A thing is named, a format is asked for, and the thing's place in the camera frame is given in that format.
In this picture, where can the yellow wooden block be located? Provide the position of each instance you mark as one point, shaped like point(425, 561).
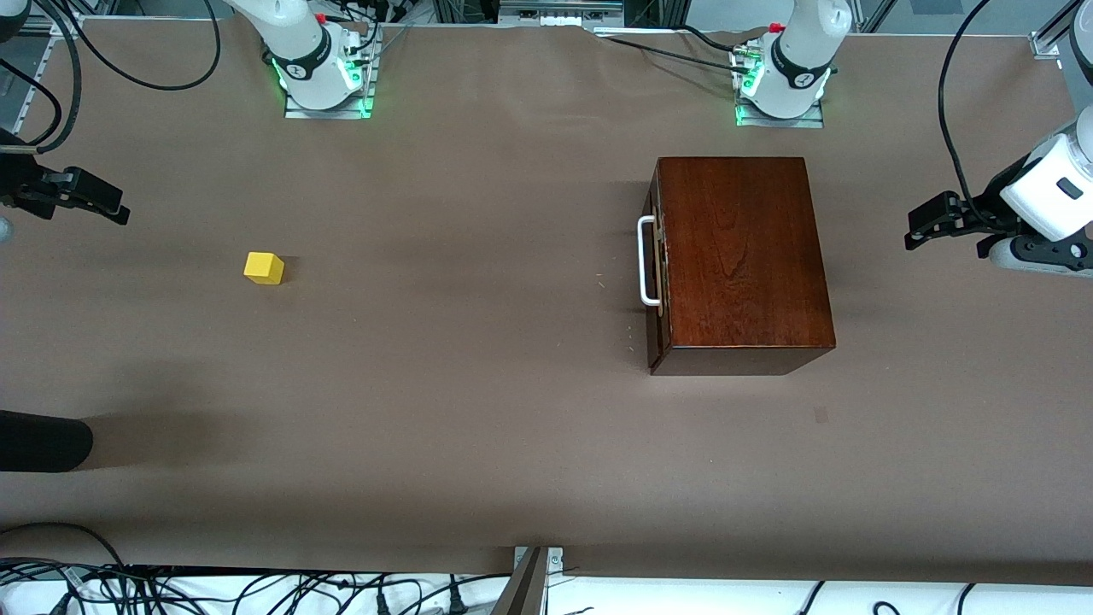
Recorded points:
point(263, 269)

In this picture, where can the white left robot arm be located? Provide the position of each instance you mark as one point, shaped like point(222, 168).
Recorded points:
point(798, 60)

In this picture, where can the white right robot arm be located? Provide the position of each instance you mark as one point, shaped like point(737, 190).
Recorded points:
point(299, 51)

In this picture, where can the dark brown wooden cabinet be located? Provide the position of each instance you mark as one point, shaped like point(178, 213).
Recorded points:
point(743, 256)

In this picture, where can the black ribbed foam tube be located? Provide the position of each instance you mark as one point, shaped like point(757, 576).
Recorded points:
point(43, 440)

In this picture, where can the brown table cover sheet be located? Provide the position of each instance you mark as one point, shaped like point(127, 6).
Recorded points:
point(478, 342)

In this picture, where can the grey power strip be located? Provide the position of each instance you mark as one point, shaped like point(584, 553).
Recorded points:
point(564, 15)

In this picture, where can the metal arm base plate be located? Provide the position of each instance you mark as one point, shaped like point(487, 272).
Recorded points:
point(329, 114)
point(781, 122)

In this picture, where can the silver metal bracket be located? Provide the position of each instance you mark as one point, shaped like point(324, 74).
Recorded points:
point(555, 559)

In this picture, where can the dark metal mount bar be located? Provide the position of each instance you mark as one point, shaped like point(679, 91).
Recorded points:
point(521, 594)

